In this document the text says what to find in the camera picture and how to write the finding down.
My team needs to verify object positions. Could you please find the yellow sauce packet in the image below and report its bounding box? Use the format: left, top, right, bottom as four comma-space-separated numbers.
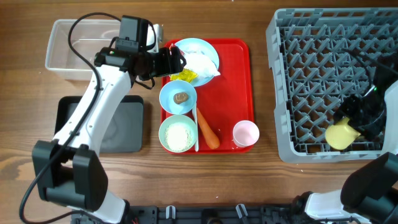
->
170, 68, 198, 83

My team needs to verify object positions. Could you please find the white tissue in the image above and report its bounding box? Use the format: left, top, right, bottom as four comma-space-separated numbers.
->
183, 52, 221, 78

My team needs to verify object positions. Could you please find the light blue plate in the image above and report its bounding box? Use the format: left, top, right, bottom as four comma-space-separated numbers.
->
175, 38, 220, 87

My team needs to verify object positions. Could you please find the light blue bowl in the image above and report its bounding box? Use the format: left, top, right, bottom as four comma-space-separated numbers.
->
159, 80, 197, 114

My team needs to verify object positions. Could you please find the brown shiitake mushroom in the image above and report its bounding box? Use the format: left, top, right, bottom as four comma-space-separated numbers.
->
173, 92, 189, 105

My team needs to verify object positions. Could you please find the yellow plastic cup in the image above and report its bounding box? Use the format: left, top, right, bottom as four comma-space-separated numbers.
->
325, 117, 361, 150

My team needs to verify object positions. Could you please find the mint green rice bowl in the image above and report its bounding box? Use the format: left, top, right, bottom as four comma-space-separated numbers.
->
159, 115, 198, 153

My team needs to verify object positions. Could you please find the white rice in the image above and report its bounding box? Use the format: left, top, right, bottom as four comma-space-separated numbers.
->
164, 123, 193, 152

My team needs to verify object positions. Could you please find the pink plastic cup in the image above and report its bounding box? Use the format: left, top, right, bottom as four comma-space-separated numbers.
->
233, 120, 260, 147

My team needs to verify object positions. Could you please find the red snack wrapper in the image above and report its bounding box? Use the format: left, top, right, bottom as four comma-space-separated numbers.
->
169, 44, 177, 54

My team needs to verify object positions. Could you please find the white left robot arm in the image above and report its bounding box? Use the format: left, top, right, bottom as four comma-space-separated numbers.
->
19, 47, 186, 223

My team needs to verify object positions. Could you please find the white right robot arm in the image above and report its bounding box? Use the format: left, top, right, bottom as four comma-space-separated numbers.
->
289, 53, 397, 223

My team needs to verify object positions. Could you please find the black waste tray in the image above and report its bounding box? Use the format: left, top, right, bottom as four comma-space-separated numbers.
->
55, 95, 144, 153

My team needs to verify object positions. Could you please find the grey dishwasher rack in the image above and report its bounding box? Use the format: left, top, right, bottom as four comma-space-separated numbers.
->
266, 7, 397, 163

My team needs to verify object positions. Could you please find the white plastic spoon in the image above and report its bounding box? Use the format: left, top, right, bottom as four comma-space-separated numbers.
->
192, 103, 199, 152

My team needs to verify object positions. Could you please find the red serving tray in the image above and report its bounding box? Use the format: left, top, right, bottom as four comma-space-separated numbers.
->
160, 38, 255, 155

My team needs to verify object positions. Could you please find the clear plastic storage bin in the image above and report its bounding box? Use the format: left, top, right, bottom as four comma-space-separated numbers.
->
45, 19, 120, 80

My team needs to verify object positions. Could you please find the orange carrot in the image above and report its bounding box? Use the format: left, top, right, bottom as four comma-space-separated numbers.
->
196, 108, 220, 149

